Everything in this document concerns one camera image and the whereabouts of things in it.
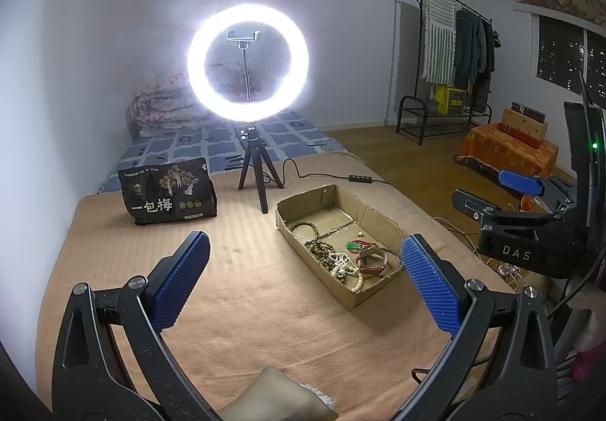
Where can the black snack bag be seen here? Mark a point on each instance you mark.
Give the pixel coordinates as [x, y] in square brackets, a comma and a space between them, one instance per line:
[168, 194]

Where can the person's right forearm fluffy sleeve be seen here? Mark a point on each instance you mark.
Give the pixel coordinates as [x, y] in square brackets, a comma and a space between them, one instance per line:
[589, 302]

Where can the shallow cardboard box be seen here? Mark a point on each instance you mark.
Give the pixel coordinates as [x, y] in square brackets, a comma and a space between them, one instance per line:
[331, 205]

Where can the night window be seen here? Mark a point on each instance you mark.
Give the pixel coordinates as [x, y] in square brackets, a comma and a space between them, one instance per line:
[563, 56]

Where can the dark hanging clothes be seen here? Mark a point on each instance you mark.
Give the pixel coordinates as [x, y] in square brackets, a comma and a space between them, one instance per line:
[473, 52]

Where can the metal phone holder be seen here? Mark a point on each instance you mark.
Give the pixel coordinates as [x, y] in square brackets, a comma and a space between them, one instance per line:
[245, 36]

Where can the yellow box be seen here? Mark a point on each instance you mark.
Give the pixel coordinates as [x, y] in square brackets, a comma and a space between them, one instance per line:
[449, 100]

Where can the striped hanging towel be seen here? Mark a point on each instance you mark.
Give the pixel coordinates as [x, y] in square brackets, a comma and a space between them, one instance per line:
[438, 33]

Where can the blue patterned bed sheet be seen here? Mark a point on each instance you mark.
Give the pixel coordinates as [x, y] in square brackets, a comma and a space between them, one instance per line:
[189, 146]

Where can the person's left hand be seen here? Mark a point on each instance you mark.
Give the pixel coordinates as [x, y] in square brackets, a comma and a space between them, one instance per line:
[270, 397]

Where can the black clothes rack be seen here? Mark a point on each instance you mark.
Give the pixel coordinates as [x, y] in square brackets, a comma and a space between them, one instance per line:
[421, 118]

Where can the rolled floral quilt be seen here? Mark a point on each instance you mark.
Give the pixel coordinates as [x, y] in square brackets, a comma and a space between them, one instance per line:
[161, 104]

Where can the orange cloth covered table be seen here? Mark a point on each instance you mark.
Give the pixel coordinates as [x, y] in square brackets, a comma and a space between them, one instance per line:
[502, 156]

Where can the tan wooden box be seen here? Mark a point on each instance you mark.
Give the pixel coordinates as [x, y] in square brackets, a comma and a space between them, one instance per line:
[523, 132]

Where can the dark flat box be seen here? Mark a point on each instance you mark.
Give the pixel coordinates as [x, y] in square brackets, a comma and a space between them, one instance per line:
[528, 111]

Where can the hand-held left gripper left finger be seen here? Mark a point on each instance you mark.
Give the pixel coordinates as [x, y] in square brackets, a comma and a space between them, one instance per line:
[182, 279]

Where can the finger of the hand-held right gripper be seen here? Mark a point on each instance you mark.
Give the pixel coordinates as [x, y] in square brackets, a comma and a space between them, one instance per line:
[521, 182]
[492, 218]

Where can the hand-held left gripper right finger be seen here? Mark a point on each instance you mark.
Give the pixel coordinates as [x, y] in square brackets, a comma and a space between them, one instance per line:
[433, 283]

